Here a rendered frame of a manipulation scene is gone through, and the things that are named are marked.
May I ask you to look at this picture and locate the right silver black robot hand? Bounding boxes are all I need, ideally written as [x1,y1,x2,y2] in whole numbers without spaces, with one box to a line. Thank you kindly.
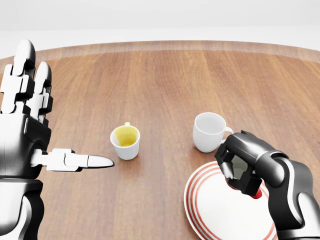
[214,130,289,197]

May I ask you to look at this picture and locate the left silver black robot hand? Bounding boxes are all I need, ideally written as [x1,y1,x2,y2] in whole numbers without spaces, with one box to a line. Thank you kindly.
[0,39,115,180]

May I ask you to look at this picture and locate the red mug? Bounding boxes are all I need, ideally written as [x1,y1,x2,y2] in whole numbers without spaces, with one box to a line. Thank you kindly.
[227,177,264,200]

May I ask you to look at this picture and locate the white mug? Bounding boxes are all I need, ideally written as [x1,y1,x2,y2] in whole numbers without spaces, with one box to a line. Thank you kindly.
[192,112,235,154]

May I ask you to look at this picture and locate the white plate with red rings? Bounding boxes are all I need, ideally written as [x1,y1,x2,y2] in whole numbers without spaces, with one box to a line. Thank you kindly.
[183,160,279,240]

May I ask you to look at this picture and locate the white cup with yellow inside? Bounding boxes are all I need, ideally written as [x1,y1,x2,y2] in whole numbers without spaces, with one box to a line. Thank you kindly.
[110,121,141,161]

